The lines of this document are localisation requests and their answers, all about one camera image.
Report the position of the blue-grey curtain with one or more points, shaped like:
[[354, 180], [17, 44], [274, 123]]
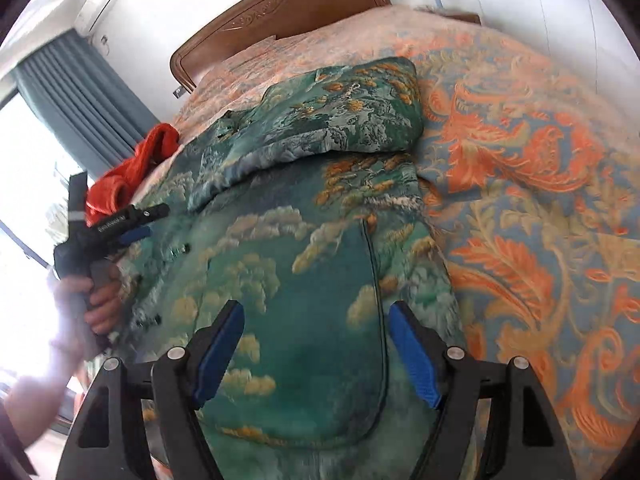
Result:
[[91, 111]]

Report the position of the brown wooden headboard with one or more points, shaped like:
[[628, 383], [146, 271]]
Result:
[[251, 21]]

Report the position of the green patterned silk garment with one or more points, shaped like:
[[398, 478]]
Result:
[[306, 209]]

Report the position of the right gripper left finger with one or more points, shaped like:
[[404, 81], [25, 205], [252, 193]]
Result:
[[108, 440]]

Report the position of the orange fleece garment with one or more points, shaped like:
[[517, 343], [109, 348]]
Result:
[[114, 190]]

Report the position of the left forearm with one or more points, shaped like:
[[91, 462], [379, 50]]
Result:
[[33, 402]]

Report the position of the wooden nightstand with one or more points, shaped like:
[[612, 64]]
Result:
[[464, 16]]

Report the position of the white wardrobe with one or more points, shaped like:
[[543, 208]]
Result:
[[581, 35]]

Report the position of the orange floral bed quilt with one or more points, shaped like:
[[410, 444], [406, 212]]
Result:
[[530, 187]]

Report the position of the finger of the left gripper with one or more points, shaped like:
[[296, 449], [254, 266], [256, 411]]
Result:
[[151, 214], [135, 235]]

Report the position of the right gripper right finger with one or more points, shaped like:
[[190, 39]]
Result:
[[524, 439]]

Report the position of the person's left hand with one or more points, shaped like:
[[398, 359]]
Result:
[[89, 309]]

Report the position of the wall socket left of bed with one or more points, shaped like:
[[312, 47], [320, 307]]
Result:
[[178, 91]]

